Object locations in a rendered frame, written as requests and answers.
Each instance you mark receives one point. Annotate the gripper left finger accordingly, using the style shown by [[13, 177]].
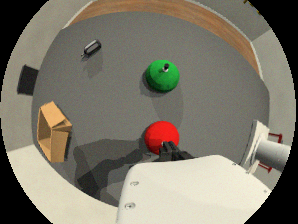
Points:
[[165, 153]]

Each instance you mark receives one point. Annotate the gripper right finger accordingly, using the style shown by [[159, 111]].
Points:
[[178, 155]]

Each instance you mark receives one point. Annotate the red dome bell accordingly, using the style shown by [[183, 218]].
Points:
[[157, 133]]

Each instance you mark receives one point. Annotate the green bell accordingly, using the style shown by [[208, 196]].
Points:
[[162, 78]]

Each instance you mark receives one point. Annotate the open brown cardboard box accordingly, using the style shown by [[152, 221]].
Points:
[[54, 147]]

